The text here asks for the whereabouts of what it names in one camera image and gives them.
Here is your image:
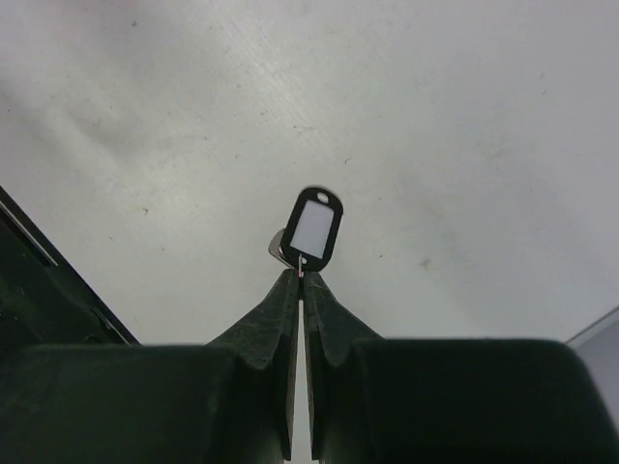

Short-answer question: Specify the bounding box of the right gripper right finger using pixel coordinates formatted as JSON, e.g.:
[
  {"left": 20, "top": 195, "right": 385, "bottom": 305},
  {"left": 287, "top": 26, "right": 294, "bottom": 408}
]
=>
[{"left": 304, "top": 273, "right": 618, "bottom": 463}]

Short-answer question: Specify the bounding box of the aluminium frame rail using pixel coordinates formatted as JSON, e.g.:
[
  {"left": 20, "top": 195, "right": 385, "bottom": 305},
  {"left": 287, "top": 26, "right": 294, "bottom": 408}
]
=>
[{"left": 566, "top": 306, "right": 619, "bottom": 349}]

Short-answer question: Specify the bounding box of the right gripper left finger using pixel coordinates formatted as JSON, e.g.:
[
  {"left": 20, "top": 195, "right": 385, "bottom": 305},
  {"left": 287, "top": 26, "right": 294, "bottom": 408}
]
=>
[{"left": 1, "top": 270, "right": 300, "bottom": 463}]

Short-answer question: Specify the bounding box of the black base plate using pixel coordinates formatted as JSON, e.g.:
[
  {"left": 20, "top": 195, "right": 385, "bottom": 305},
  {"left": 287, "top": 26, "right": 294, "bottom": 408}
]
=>
[{"left": 1, "top": 190, "right": 138, "bottom": 355}]

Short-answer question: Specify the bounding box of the black tag key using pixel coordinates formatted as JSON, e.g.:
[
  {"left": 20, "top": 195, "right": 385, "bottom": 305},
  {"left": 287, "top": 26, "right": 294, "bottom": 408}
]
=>
[{"left": 268, "top": 186, "right": 344, "bottom": 274}]

